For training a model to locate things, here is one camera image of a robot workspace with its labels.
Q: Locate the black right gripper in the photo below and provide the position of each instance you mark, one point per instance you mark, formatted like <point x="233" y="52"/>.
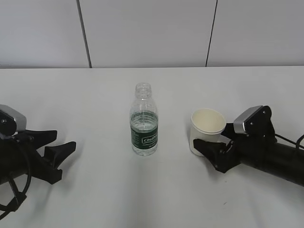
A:
<point x="248" y="150"/>

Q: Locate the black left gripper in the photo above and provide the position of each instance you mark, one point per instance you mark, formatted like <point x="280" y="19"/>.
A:
<point x="27" y="160"/>

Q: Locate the white paper cup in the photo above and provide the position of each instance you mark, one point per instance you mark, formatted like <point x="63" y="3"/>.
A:
<point x="206" y="124"/>

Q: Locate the clear water bottle green label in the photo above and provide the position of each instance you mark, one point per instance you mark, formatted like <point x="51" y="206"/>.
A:
<point x="144" y="121"/>

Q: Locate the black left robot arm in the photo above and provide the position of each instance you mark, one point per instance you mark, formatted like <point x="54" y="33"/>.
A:
<point x="7" y="152"/>

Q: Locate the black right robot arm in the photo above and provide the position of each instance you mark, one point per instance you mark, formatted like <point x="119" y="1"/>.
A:
<point x="281" y="160"/>

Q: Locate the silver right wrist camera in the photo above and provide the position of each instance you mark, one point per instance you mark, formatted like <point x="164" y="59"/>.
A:
<point x="253" y="121"/>

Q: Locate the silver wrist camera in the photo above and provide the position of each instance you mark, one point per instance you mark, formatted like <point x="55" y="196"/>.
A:
<point x="11" y="121"/>
<point x="253" y="121"/>

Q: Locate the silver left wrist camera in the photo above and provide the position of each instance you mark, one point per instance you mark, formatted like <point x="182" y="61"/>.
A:
<point x="11" y="121"/>

